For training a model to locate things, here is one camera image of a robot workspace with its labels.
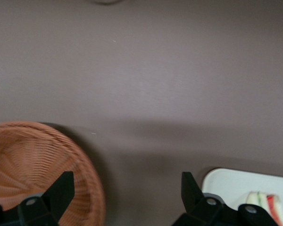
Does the beige plastic tray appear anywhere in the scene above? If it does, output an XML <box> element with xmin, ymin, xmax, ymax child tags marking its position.
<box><xmin>201</xmin><ymin>167</ymin><xmax>283</xmax><ymax>226</ymax></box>

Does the triangular sandwich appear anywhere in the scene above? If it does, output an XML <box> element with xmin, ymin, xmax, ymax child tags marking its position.
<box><xmin>246</xmin><ymin>191</ymin><xmax>283</xmax><ymax>226</ymax></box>

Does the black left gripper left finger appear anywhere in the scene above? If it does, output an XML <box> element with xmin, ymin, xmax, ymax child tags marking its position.
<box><xmin>0</xmin><ymin>171</ymin><xmax>75</xmax><ymax>226</ymax></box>

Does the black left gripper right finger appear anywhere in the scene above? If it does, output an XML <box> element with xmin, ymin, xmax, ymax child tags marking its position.
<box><xmin>171</xmin><ymin>171</ymin><xmax>279</xmax><ymax>226</ymax></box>

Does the round brown wicker basket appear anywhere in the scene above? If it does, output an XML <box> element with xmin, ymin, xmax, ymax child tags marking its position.
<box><xmin>0</xmin><ymin>121</ymin><xmax>107</xmax><ymax>226</ymax></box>

